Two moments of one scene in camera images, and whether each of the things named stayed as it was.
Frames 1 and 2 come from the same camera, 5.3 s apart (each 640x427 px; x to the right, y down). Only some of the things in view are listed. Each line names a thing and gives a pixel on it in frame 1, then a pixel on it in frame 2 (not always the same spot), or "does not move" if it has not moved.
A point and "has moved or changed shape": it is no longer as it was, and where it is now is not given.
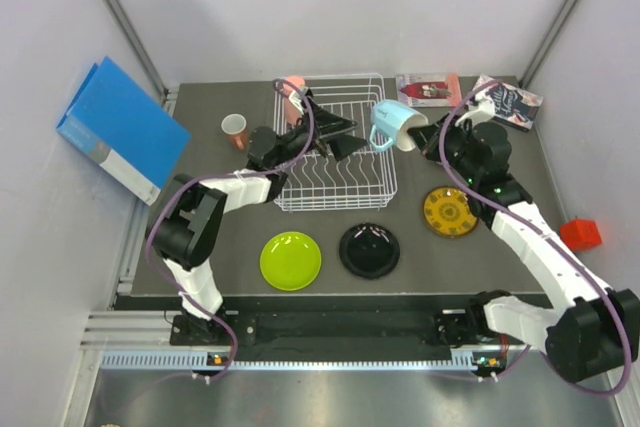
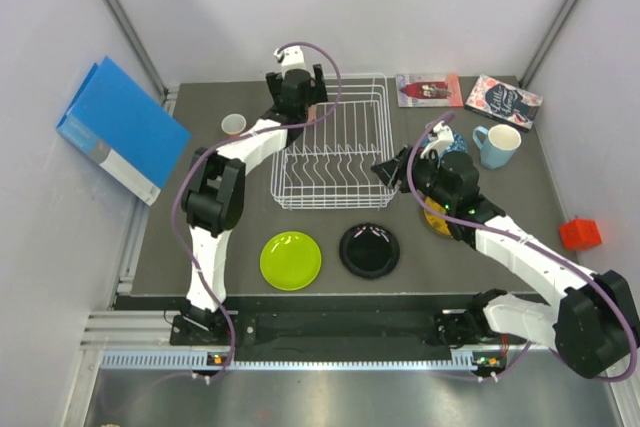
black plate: (369, 251) does not move
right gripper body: (456, 139) → (425, 177)
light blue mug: (391, 121) has moved or changed shape
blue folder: (124, 129) does not move
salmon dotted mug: (235, 126) does not move
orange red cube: (581, 234) does not move
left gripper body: (294, 144) → (315, 93)
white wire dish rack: (370, 179) does not move
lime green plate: (290, 261) does not move
